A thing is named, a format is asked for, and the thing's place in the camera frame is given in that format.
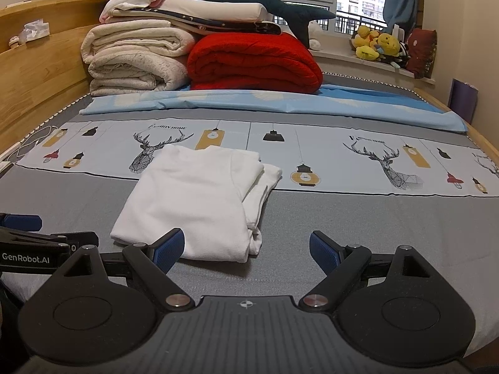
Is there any small white plush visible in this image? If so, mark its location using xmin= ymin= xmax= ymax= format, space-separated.
xmin=308 ymin=21 xmax=324 ymax=51

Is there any yellow bear plush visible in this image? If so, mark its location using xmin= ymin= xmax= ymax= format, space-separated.
xmin=374 ymin=33 xmax=400 ymax=58

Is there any cream quilted folded blanket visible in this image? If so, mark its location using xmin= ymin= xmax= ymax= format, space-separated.
xmin=80 ymin=21 xmax=198 ymax=64

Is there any white windowsill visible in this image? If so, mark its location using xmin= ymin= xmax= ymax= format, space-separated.
xmin=312 ymin=47 xmax=436 ymax=85

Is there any black and white striped plush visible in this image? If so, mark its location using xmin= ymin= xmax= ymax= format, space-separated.
xmin=386 ymin=41 xmax=410 ymax=69

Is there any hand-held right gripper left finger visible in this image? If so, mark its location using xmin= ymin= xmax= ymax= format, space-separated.
xmin=60 ymin=228 xmax=196 ymax=313

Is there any grey deer-print bed sheet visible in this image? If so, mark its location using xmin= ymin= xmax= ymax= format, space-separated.
xmin=0 ymin=72 xmax=499 ymax=359

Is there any white folded duvet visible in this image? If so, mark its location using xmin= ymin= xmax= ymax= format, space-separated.
xmin=156 ymin=0 xmax=270 ymax=24

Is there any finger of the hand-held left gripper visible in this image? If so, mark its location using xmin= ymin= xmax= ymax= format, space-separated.
xmin=0 ymin=213 xmax=43 ymax=233
xmin=0 ymin=228 xmax=99 ymax=258

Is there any light blue cloud-print sheet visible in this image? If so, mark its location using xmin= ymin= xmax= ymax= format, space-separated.
xmin=80 ymin=83 xmax=469 ymax=133

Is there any white charging cable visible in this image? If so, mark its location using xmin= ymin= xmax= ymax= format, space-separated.
xmin=0 ymin=125 xmax=59 ymax=165

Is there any wooden bed frame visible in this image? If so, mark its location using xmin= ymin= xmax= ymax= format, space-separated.
xmin=0 ymin=0 xmax=499 ymax=157

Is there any purple paper bag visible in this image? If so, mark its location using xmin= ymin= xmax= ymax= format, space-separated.
xmin=448 ymin=78 xmax=480 ymax=126

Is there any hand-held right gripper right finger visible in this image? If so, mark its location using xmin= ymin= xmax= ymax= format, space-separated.
xmin=298 ymin=230 xmax=437 ymax=313

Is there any dark red cushion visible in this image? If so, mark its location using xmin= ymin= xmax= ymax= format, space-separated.
xmin=405 ymin=27 xmax=438 ymax=79

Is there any white long-sleeve shirt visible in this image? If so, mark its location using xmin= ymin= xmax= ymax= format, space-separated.
xmin=110 ymin=145 xmax=283 ymax=264

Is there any red folded blanket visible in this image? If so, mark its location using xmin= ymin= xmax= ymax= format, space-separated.
xmin=187 ymin=33 xmax=324 ymax=95

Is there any yellow plush toy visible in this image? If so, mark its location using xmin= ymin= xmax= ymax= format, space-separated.
xmin=352 ymin=25 xmax=381 ymax=61

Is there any tissue pack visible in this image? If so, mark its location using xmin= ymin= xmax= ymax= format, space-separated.
xmin=19 ymin=19 xmax=51 ymax=44

